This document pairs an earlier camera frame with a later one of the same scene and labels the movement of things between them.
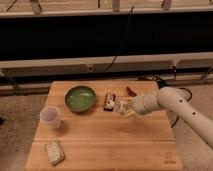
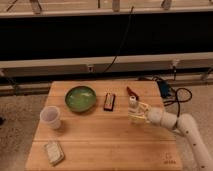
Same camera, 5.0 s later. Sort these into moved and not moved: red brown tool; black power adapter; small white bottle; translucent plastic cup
Moved: small white bottle
Not moved: translucent plastic cup; black power adapter; red brown tool
